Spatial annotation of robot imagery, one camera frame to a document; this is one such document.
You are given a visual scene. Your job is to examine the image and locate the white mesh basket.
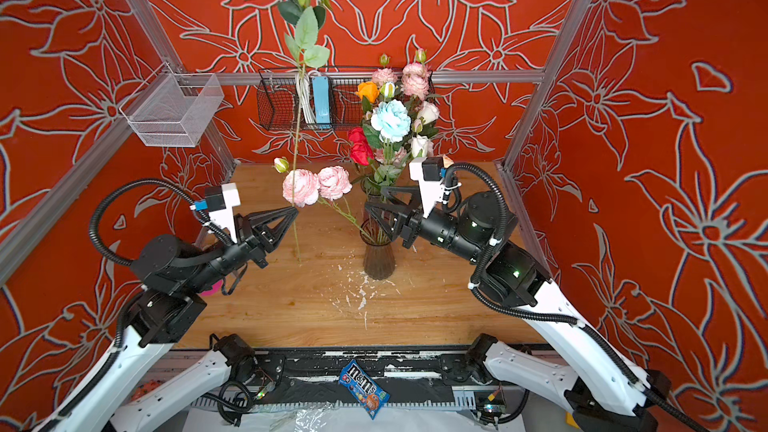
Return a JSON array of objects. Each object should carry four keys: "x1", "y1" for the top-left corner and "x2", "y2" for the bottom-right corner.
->
[{"x1": 118, "y1": 63, "x2": 224, "y2": 148}]

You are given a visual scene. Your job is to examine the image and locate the pink plastic goblet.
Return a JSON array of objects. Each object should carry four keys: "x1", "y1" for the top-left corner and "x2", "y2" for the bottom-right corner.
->
[{"x1": 199, "y1": 280, "x2": 224, "y2": 297}]

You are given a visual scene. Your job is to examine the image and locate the blue candy bag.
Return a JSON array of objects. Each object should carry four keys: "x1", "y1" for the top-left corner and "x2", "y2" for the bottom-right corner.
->
[{"x1": 338, "y1": 360, "x2": 390, "y2": 420}]

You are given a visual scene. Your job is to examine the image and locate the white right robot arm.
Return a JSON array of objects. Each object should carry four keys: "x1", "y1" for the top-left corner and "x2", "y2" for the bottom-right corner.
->
[{"x1": 365, "y1": 157, "x2": 703, "y2": 431}]

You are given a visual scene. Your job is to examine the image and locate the yellow block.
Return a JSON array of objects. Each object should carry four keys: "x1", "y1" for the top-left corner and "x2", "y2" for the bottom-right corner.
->
[{"x1": 566, "y1": 412, "x2": 580, "y2": 430}]

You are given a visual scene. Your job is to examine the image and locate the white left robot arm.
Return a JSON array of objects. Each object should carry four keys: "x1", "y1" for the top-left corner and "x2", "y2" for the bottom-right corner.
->
[{"x1": 37, "y1": 178, "x2": 298, "y2": 431}]

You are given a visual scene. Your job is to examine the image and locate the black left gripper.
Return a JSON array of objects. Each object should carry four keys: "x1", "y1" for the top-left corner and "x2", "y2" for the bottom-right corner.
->
[{"x1": 187, "y1": 205, "x2": 299, "y2": 296}]

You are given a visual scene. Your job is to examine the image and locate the orange yellow rose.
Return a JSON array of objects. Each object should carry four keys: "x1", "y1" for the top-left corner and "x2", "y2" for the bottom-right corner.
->
[{"x1": 356, "y1": 81, "x2": 380, "y2": 104}]

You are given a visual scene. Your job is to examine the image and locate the brown glass vase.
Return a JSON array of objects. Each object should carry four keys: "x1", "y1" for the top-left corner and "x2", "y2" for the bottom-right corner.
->
[{"x1": 360, "y1": 219, "x2": 396, "y2": 281}]

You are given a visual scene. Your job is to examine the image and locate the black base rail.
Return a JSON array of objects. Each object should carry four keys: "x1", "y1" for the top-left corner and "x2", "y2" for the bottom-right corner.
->
[{"x1": 203, "y1": 344, "x2": 529, "y2": 412}]

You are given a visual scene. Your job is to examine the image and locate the small blue flower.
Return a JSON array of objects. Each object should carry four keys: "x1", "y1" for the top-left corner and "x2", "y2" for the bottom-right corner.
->
[{"x1": 277, "y1": 0, "x2": 330, "y2": 168}]

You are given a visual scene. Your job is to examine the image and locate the blue and white flowers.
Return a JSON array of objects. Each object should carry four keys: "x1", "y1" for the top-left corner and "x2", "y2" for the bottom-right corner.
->
[{"x1": 360, "y1": 91, "x2": 419, "y2": 186}]

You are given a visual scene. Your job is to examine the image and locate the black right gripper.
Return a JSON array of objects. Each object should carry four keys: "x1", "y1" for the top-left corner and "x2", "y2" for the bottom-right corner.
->
[{"x1": 374, "y1": 183, "x2": 493, "y2": 267}]

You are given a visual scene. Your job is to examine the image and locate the black wire basket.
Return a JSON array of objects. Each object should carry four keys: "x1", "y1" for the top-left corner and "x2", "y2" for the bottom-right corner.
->
[{"x1": 256, "y1": 66, "x2": 438, "y2": 132}]

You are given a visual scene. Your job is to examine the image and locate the purple glass vase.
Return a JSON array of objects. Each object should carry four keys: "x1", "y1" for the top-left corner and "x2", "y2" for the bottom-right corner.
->
[{"x1": 361, "y1": 174, "x2": 384, "y2": 199}]

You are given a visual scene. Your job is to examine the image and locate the light blue box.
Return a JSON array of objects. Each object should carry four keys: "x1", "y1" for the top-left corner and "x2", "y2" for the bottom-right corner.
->
[{"x1": 312, "y1": 76, "x2": 331, "y2": 129}]

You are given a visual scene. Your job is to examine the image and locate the white cream rose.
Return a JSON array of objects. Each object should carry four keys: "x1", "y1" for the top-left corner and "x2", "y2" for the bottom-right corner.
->
[{"x1": 417, "y1": 102, "x2": 440, "y2": 126}]

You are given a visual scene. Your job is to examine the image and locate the large red rose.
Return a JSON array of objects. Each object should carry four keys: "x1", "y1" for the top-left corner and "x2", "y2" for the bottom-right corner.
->
[{"x1": 348, "y1": 127, "x2": 374, "y2": 167}]

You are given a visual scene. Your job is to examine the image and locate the white cable bundle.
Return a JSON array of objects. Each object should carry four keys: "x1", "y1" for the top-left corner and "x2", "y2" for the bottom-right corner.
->
[{"x1": 295, "y1": 70, "x2": 317, "y2": 127}]

